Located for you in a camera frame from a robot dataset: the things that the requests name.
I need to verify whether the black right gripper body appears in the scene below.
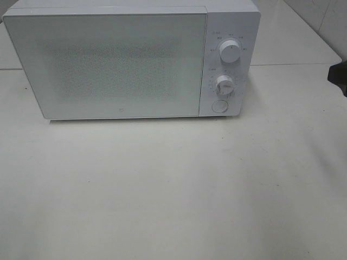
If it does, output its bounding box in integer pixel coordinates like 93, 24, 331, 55
327, 62, 347, 97

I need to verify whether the white timer knob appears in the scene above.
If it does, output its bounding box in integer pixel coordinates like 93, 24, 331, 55
216, 75, 235, 95

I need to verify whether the round door release button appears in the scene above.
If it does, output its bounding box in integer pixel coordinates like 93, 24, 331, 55
211, 100, 228, 113

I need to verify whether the white microwave door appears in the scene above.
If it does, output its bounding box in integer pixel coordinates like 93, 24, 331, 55
3, 6, 207, 120

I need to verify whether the upper white power knob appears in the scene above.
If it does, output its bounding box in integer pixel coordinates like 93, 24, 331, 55
219, 39, 241, 63

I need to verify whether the white microwave oven body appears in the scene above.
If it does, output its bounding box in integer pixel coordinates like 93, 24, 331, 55
2, 1, 261, 120

